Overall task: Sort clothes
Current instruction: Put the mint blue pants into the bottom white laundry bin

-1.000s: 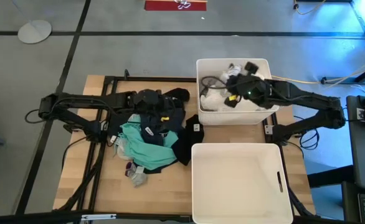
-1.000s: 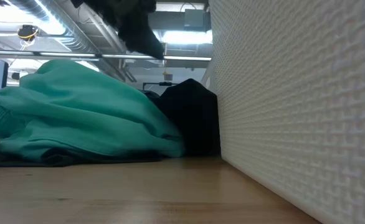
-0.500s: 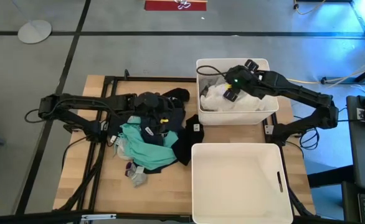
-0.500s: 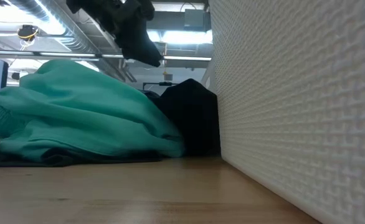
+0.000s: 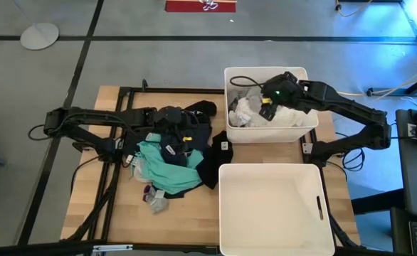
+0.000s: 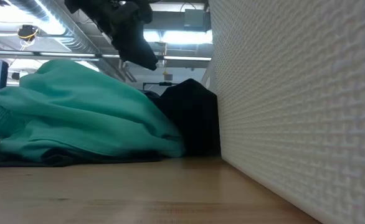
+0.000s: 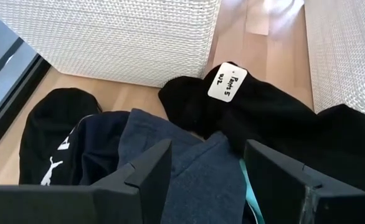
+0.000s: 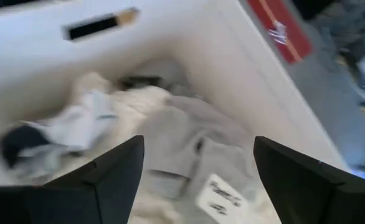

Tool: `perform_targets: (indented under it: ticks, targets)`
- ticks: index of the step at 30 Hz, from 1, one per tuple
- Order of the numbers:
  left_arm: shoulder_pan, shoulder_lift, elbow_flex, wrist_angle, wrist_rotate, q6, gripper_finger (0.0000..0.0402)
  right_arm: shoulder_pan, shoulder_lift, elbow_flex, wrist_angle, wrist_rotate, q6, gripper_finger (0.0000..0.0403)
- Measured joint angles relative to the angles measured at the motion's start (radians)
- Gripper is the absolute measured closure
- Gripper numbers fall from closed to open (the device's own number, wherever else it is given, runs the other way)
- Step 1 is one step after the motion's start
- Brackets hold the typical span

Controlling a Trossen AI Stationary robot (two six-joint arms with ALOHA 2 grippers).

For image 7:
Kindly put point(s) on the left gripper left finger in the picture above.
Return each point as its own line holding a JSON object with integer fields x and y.
{"x": 123, "y": 202}

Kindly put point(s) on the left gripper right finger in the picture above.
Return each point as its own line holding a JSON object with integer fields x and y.
{"x": 294, "y": 199}

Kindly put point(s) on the teal green garment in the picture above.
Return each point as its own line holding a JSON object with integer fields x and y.
{"x": 252, "y": 199}

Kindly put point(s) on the dark blue garment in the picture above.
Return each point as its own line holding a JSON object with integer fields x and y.
{"x": 201, "y": 180}

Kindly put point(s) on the black pants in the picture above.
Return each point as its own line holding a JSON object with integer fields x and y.
{"x": 279, "y": 118}

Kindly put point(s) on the black shorts white print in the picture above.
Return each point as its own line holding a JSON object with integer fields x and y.
{"x": 51, "y": 124}

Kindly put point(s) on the white pants label tag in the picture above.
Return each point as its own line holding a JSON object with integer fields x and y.
{"x": 227, "y": 82}

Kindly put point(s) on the white textured plastic bin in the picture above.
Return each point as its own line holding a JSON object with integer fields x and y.
{"x": 107, "y": 37}
{"x": 347, "y": 56}

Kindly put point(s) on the beige paper strip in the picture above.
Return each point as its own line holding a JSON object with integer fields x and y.
{"x": 257, "y": 21}

